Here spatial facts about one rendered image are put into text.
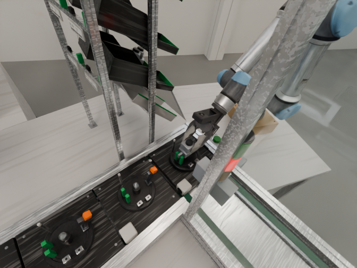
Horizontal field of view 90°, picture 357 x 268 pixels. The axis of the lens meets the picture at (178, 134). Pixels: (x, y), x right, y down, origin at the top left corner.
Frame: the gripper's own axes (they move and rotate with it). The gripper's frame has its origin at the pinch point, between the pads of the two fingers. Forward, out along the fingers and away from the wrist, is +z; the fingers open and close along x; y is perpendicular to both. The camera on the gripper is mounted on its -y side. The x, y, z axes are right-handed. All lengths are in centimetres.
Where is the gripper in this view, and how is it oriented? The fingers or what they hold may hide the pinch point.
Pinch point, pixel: (187, 145)
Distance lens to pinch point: 73.3
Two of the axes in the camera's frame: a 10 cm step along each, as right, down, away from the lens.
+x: -6.6, -6.2, 4.2
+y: 4.5, 1.2, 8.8
